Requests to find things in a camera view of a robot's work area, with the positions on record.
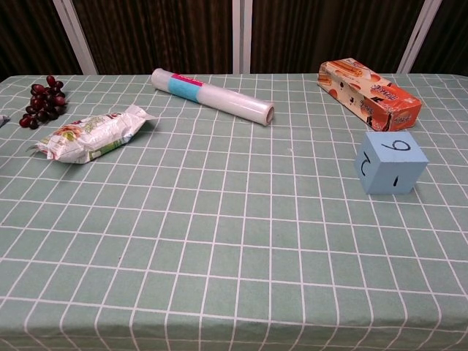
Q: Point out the small grey blue object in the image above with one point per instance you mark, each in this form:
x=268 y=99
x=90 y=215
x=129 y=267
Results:
x=3 y=120

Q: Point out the blue foam number cube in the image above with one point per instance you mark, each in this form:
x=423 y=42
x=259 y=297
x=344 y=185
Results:
x=396 y=172

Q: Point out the white crinkled snack bag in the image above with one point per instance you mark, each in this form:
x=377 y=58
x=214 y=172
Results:
x=95 y=135

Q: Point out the clear plastic wrap roll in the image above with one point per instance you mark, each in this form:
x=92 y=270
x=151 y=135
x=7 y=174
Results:
x=219 y=98

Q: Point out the white screen frame post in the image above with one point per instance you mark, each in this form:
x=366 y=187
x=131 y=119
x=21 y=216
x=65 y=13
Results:
x=247 y=36
x=420 y=34
x=236 y=36
x=75 y=36

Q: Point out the dark red grape bunch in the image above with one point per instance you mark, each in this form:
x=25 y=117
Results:
x=44 y=104

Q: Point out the green checkered tablecloth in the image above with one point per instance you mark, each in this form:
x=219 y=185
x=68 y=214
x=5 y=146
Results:
x=226 y=226

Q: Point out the orange biscuit box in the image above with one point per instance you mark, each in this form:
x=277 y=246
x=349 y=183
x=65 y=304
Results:
x=369 y=93

